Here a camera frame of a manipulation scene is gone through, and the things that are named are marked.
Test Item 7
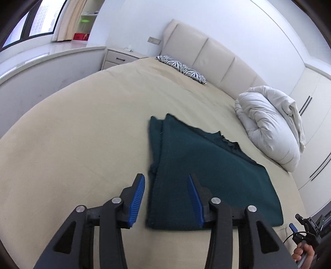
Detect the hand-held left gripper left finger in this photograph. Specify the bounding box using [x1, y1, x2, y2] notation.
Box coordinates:
[32, 173, 146, 269]

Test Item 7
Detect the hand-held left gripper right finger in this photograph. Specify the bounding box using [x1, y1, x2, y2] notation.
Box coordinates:
[187, 174, 299, 269]

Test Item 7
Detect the dark green sweater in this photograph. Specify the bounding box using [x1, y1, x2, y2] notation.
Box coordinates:
[145, 113, 283, 231]

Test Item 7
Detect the person's right hand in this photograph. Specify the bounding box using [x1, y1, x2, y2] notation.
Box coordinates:
[292, 243, 316, 269]

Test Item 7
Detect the bed with beige sheet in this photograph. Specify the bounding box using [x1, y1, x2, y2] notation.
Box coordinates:
[0, 55, 308, 269]

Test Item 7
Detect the white wardrobe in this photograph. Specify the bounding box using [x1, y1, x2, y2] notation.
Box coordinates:
[290, 62, 331, 215]

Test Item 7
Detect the white folded duvet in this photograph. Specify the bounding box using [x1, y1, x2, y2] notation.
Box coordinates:
[235, 86, 306, 172]

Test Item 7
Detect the zebra print pillow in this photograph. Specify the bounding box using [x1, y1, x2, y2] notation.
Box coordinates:
[156, 55, 207, 85]

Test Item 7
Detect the cream nightstand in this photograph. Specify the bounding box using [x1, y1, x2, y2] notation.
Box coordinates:
[102, 49, 149, 70]

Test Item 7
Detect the cream padded headboard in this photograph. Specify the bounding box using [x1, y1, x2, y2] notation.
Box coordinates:
[161, 19, 269, 100]

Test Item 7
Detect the white window ledge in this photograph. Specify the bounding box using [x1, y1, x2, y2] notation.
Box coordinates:
[0, 43, 107, 130]

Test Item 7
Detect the white open shelf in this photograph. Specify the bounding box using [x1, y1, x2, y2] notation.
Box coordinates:
[78, 0, 104, 42]

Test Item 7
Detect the beige curtain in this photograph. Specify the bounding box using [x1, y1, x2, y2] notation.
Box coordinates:
[52, 0, 88, 42]

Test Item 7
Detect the dark framed window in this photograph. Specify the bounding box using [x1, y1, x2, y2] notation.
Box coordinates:
[0, 0, 68, 49]

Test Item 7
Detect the black cable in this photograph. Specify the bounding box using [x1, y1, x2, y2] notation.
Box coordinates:
[283, 231, 314, 245]

